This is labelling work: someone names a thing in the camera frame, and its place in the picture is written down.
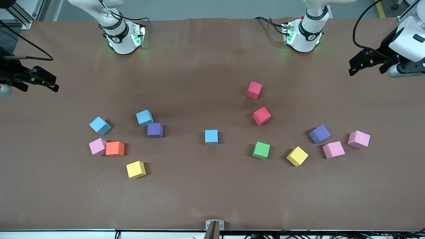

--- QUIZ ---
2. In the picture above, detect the pink foam cube with dots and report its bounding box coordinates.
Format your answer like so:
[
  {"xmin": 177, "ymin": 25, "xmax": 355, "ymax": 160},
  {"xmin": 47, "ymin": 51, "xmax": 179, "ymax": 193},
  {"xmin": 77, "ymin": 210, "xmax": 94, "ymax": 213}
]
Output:
[{"xmin": 347, "ymin": 130, "xmax": 371, "ymax": 150}]

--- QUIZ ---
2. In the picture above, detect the green foam cube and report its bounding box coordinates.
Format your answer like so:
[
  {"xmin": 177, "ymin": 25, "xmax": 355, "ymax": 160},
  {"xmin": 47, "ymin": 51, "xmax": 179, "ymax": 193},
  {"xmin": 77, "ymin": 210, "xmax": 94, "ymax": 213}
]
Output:
[{"xmin": 253, "ymin": 141, "xmax": 271, "ymax": 160}]

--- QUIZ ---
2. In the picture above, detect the black arm base cable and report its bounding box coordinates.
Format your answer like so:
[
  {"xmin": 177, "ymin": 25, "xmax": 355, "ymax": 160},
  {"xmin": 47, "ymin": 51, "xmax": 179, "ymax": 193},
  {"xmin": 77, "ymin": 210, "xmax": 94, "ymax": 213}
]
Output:
[{"xmin": 254, "ymin": 16, "xmax": 287, "ymax": 35}]

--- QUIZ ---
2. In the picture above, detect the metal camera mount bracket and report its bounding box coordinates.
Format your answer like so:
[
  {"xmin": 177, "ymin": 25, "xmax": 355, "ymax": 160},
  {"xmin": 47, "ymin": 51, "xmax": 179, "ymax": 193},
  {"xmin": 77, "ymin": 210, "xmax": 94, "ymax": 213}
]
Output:
[{"xmin": 206, "ymin": 220, "xmax": 225, "ymax": 239}]

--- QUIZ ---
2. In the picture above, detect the yellow foam cube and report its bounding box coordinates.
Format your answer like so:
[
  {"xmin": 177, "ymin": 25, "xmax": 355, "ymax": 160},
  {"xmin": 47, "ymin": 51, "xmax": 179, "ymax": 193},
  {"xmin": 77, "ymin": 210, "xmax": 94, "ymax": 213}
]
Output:
[
  {"xmin": 126, "ymin": 161, "xmax": 147, "ymax": 179},
  {"xmin": 286, "ymin": 146, "xmax": 309, "ymax": 167}
]

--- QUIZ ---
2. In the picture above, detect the purple foam cube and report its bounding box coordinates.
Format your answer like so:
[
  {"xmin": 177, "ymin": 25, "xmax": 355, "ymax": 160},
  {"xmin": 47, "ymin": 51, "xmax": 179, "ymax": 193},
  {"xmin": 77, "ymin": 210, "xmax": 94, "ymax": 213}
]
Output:
[
  {"xmin": 308, "ymin": 124, "xmax": 332, "ymax": 144},
  {"xmin": 147, "ymin": 122, "xmax": 164, "ymax": 139}
]

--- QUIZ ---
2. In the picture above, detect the brown table mat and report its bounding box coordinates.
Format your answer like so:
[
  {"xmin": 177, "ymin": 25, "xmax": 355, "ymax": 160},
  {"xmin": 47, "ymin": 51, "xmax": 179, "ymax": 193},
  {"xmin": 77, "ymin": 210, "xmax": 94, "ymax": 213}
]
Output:
[{"xmin": 0, "ymin": 17, "xmax": 425, "ymax": 231}]

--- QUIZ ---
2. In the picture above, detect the aluminium frame profile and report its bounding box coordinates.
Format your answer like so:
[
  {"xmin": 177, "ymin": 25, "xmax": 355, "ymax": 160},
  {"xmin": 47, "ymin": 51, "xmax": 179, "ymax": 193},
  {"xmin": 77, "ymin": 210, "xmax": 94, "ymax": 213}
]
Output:
[{"xmin": 5, "ymin": 0, "xmax": 46, "ymax": 30}]

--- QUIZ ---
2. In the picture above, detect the light blue foam cube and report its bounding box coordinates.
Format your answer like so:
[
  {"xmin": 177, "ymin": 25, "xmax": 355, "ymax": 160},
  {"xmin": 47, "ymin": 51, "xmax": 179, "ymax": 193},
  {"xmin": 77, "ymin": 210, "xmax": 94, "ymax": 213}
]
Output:
[
  {"xmin": 89, "ymin": 116, "xmax": 112, "ymax": 136},
  {"xmin": 205, "ymin": 129, "xmax": 219, "ymax": 146},
  {"xmin": 135, "ymin": 109, "xmax": 154, "ymax": 128}
]

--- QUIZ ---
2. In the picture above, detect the red foam cube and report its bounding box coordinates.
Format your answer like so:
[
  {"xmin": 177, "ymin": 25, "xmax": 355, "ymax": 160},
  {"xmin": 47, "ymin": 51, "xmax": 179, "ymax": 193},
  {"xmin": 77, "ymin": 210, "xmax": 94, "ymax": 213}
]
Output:
[
  {"xmin": 246, "ymin": 81, "xmax": 263, "ymax": 100},
  {"xmin": 252, "ymin": 106, "xmax": 272, "ymax": 126}
]

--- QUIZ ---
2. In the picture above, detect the orange foam cube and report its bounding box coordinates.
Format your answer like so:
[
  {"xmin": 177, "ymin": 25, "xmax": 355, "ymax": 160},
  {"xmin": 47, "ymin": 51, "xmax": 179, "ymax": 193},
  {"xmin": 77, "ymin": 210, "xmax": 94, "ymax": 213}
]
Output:
[{"xmin": 106, "ymin": 141, "xmax": 125, "ymax": 157}]

